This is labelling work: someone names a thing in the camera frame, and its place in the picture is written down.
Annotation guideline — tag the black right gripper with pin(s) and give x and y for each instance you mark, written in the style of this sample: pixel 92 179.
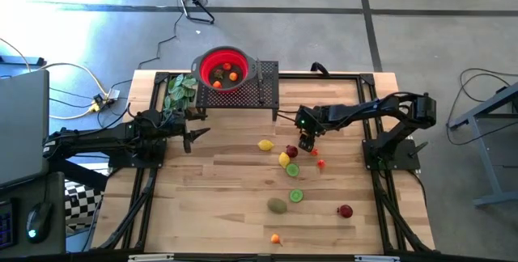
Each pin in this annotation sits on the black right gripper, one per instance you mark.
pixel 311 118

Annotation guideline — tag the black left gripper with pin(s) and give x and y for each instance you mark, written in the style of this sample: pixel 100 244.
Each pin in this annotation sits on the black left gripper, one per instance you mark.
pixel 173 128

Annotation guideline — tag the dark red toy pomegranate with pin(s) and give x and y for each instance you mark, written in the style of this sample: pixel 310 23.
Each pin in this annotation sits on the dark red toy pomegranate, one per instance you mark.
pixel 291 151

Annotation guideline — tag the yellow toy lemon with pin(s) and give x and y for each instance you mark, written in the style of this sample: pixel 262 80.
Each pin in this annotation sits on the yellow toy lemon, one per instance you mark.
pixel 265 145
pixel 284 159

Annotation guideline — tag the small orange toy pear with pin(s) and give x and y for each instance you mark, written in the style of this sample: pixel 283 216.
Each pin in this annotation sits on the small orange toy pear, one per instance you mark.
pixel 275 238
pixel 217 84
pixel 227 66

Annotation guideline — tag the red collapsible colander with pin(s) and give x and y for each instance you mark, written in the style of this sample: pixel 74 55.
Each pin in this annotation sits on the red collapsible colander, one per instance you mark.
pixel 205 70

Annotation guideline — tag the small orange toy peach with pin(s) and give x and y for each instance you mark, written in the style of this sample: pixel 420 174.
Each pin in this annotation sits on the small orange toy peach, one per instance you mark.
pixel 233 76

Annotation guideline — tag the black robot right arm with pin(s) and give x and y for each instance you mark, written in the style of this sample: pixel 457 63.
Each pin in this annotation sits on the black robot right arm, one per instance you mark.
pixel 421 110

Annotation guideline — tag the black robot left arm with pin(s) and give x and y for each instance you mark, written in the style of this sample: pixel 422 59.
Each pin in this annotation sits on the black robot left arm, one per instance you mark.
pixel 105 140

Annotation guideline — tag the green lime slice upper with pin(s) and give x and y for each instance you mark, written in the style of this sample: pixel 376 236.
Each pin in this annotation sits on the green lime slice upper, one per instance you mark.
pixel 292 170

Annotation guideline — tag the green potted plant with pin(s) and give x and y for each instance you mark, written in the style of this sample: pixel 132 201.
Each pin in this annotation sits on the green potted plant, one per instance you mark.
pixel 180 92

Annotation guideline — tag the green toy kiwi half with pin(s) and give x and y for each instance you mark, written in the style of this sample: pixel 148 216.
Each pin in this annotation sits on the green toy kiwi half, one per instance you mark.
pixel 296 195

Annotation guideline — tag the black perforated metal shelf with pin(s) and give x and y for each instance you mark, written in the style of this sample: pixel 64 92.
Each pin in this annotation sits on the black perforated metal shelf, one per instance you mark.
pixel 243 99

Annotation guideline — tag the brown whole toy kiwi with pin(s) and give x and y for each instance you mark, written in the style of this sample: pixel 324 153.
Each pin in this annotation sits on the brown whole toy kiwi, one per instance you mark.
pixel 277 205

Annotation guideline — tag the red toy apple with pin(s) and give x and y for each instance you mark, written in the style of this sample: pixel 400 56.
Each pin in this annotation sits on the red toy apple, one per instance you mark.
pixel 345 211

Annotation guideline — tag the yellow plug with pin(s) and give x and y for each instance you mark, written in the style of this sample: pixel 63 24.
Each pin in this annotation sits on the yellow plug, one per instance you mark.
pixel 94 107

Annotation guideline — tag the black diagonal beam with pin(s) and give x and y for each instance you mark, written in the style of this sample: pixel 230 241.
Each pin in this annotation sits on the black diagonal beam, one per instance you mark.
pixel 77 172

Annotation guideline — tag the black-white checkerboard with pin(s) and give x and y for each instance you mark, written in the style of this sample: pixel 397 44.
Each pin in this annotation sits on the black-white checkerboard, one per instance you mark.
pixel 81 201

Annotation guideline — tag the black desk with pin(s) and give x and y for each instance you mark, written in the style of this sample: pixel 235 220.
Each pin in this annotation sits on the black desk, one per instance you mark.
pixel 58 213

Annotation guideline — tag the black computer mouse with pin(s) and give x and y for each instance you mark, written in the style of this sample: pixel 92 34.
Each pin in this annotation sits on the black computer mouse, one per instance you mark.
pixel 39 221

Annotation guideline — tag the dark flat floor bar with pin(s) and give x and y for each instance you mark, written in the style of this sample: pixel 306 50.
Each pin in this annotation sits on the dark flat floor bar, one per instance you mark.
pixel 20 60

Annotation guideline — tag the black keyboard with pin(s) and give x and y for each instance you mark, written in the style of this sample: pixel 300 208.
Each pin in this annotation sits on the black keyboard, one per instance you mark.
pixel 6 225

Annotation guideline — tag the black aluminium table frame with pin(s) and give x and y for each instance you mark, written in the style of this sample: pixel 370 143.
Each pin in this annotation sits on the black aluminium table frame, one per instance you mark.
pixel 160 77

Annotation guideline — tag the silver bracket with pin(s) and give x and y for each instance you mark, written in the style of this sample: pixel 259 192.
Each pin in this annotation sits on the silver bracket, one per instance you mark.
pixel 376 259
pixel 149 258

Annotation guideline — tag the grey-blue table frame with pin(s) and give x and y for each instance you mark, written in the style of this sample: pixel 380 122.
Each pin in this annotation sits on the grey-blue table frame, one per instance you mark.
pixel 484 157

